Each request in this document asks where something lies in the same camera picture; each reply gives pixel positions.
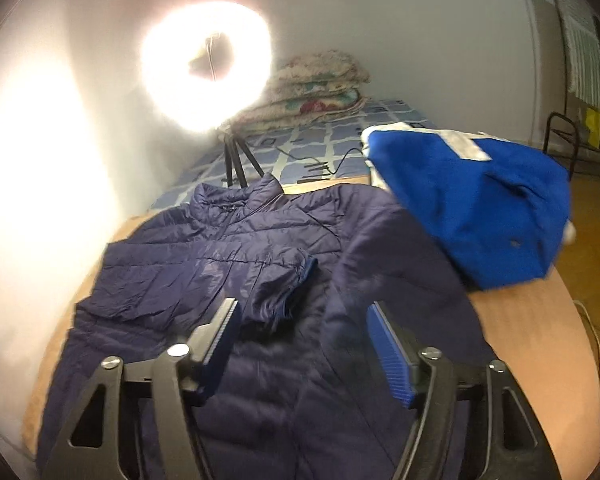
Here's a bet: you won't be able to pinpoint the navy blue puffer jacket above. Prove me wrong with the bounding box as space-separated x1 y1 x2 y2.
35 173 499 480

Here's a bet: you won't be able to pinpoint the bright blue jacket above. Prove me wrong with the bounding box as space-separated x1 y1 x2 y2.
361 122 574 290

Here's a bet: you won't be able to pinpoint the black metal rack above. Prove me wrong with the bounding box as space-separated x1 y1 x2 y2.
542 108 600 179

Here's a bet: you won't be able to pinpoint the blue patterned bed sheet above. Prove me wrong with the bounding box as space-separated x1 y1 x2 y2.
151 100 434 209

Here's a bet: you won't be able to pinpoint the window blind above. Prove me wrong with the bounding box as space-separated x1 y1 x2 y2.
555 0 600 110

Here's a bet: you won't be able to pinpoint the folded floral quilts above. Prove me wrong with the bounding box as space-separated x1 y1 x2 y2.
230 50 370 133

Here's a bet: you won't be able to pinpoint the black cable on bed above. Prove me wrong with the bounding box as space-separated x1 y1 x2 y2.
277 144 366 183

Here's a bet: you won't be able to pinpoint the ring light on tripod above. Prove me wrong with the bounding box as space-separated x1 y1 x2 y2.
140 0 273 188

